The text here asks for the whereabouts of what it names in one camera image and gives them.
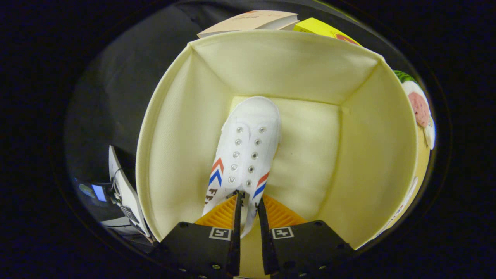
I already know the small lit monitor screen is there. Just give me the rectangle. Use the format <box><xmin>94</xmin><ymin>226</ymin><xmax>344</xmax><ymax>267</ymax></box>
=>
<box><xmin>91</xmin><ymin>184</ymin><xmax>107</xmax><ymax>202</ymax></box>

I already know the watermelon slice plush toy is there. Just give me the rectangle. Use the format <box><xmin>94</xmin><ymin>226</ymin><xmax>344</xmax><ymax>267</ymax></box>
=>
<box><xmin>393</xmin><ymin>70</ymin><xmax>431</xmax><ymax>129</ymax></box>

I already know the small white plush toy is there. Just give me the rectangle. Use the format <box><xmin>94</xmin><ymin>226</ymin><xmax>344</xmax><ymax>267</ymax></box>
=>
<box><xmin>422</xmin><ymin>115</ymin><xmax>437</xmax><ymax>150</ymax></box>

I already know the yellow book with red circle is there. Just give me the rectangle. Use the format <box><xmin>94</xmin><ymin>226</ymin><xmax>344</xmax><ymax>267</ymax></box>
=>
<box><xmin>293</xmin><ymin>17</ymin><xmax>363</xmax><ymax>47</ymax></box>

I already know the cream fabric storage box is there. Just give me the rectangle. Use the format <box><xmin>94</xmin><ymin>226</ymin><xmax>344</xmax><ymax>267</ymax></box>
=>
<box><xmin>136</xmin><ymin>29</ymin><xmax>420</xmax><ymax>250</ymax></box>

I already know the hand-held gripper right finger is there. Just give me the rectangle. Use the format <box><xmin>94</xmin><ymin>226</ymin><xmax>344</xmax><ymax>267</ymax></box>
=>
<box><xmin>257</xmin><ymin>194</ymin><xmax>355</xmax><ymax>279</ymax></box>

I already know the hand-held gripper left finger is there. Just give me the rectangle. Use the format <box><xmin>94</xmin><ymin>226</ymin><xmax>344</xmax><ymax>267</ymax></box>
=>
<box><xmin>157</xmin><ymin>192</ymin><xmax>245</xmax><ymax>279</ymax></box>

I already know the beige book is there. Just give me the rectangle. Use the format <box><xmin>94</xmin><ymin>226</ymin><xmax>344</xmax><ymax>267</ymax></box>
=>
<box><xmin>197</xmin><ymin>10</ymin><xmax>300</xmax><ymax>38</ymax></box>

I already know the white device with cable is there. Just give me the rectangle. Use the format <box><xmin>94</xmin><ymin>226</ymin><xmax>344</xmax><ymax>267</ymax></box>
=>
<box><xmin>108</xmin><ymin>145</ymin><xmax>152</xmax><ymax>238</ymax></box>

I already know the white striped canvas shoe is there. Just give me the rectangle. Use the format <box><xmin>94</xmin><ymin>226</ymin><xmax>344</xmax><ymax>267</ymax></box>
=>
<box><xmin>201</xmin><ymin>96</ymin><xmax>282</xmax><ymax>239</ymax></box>

